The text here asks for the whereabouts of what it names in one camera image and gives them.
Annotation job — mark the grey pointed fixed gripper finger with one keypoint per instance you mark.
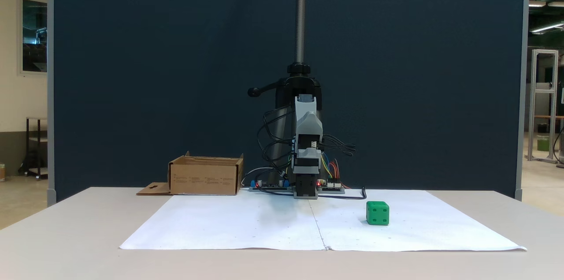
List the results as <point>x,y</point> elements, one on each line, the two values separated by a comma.
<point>308,154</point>

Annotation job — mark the green dice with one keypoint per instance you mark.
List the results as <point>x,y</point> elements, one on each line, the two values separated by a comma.
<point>377,214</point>

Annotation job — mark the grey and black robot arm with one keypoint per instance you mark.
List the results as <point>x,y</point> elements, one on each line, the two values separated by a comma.
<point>313,123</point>

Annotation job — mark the green bin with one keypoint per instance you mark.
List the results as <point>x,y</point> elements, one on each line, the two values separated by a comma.
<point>543,144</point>

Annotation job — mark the blue circuit board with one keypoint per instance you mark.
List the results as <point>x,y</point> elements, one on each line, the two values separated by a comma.
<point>269,186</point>

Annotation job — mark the white paper sheet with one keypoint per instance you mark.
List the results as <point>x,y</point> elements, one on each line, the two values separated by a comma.
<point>418,227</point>
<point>229,222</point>

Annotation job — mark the brown cardboard box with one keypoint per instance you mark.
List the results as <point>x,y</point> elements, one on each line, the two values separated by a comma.
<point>202,178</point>

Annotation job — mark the dark blue partition panel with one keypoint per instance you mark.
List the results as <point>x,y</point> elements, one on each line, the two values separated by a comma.
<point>154,72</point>

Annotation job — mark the ceiling strip light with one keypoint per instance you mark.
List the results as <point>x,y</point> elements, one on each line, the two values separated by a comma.
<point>546,28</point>

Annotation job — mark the black cart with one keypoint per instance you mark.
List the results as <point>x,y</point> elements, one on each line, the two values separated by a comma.
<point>29,147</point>

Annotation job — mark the framed window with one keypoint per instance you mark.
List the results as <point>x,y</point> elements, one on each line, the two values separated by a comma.
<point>34,35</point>

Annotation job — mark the metal camera stand pole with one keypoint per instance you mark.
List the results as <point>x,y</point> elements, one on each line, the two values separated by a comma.
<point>300,15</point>

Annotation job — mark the aluminium frame rack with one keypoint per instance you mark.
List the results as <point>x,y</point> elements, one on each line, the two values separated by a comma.
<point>553,95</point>

